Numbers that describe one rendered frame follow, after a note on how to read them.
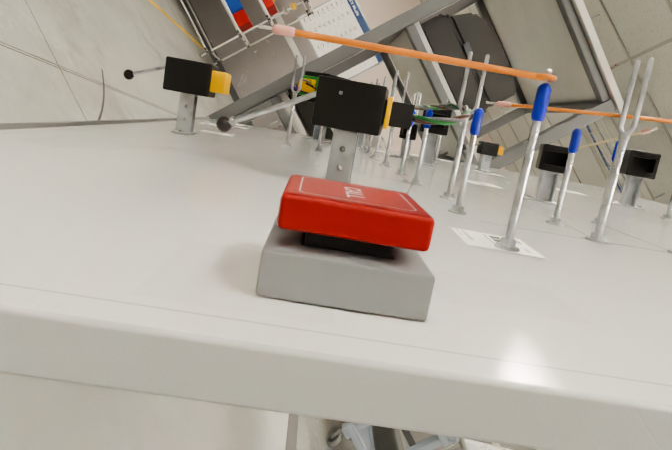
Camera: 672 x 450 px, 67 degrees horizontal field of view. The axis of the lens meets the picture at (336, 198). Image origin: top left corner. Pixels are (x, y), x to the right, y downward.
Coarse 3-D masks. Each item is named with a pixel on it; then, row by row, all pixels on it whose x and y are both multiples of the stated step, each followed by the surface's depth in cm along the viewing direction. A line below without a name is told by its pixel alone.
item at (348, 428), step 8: (344, 424) 396; (352, 424) 390; (360, 424) 390; (336, 432) 394; (344, 432) 390; (352, 432) 389; (360, 432) 429; (368, 432) 459; (328, 440) 392; (336, 440) 386; (352, 440) 390; (360, 440) 388; (368, 440) 443; (424, 440) 397; (432, 440) 392; (440, 440) 388; (448, 440) 387; (456, 440) 378; (360, 448) 390; (368, 448) 428; (408, 448) 397; (416, 448) 392; (424, 448) 391; (432, 448) 390
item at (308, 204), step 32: (288, 192) 16; (320, 192) 17; (352, 192) 18; (384, 192) 20; (288, 224) 16; (320, 224) 16; (352, 224) 16; (384, 224) 16; (416, 224) 16; (384, 256) 17
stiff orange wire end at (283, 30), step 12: (276, 24) 28; (288, 36) 29; (300, 36) 29; (312, 36) 28; (324, 36) 28; (336, 36) 29; (372, 48) 29; (384, 48) 28; (396, 48) 29; (432, 60) 29; (444, 60) 29; (456, 60) 29; (468, 60) 29; (504, 72) 29; (516, 72) 29; (528, 72) 29
